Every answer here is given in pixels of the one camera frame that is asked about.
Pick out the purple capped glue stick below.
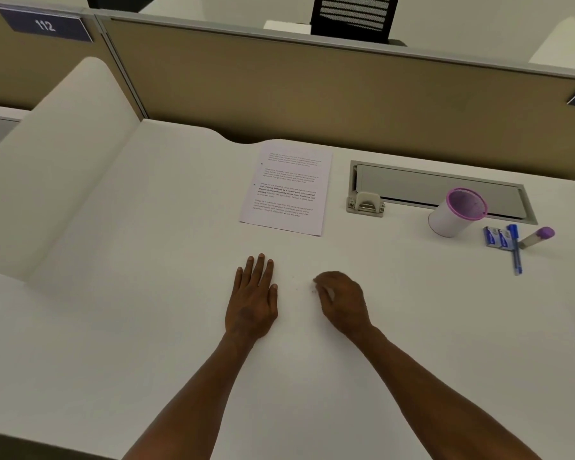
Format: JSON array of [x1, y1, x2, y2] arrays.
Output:
[[518, 226, 556, 250]]

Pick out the person's right forearm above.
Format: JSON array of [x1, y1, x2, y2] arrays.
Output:
[[352, 325, 542, 460]]

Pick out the printed white paper sheets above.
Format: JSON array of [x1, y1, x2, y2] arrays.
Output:
[[239, 142, 334, 237]]

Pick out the person's right hand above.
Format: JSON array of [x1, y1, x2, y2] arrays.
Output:
[[312, 270, 374, 339]]

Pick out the wide beige partition panel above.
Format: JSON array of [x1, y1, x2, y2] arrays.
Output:
[[93, 11, 575, 183]]

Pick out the blue pen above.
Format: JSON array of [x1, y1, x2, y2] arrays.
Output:
[[507, 224, 524, 276]]

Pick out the beige hole punch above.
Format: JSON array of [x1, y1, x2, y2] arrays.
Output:
[[346, 192, 389, 218]]

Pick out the white cup with purple rim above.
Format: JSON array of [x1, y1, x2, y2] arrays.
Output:
[[427, 188, 489, 239]]

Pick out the person's left forearm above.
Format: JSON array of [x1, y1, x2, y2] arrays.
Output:
[[122, 332, 257, 460]]

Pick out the black striped mesh office chair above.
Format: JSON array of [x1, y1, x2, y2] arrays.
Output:
[[310, 0, 407, 46]]

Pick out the person's left hand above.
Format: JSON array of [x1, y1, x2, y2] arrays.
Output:
[[224, 253, 279, 342]]

